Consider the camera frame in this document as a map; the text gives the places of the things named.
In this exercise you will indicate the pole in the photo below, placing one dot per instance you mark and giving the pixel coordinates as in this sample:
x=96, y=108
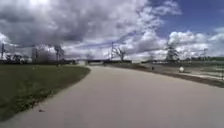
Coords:
x=112, y=51
x=2, y=51

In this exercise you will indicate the bare tree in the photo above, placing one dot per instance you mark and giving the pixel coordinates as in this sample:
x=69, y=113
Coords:
x=120, y=54

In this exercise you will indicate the pale concrete path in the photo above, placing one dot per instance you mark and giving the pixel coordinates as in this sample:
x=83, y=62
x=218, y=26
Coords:
x=120, y=96

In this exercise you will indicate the leafy tree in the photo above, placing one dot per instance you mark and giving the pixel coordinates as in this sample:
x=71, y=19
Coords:
x=172, y=53

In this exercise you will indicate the group of bare trees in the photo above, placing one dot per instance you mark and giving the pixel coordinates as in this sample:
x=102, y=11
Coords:
x=46, y=56

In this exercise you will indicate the round white object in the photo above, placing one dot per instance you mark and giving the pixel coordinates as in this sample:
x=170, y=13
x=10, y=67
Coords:
x=181, y=69

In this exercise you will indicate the green grass field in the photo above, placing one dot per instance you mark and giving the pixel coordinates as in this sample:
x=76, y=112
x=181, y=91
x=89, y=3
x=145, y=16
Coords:
x=30, y=83

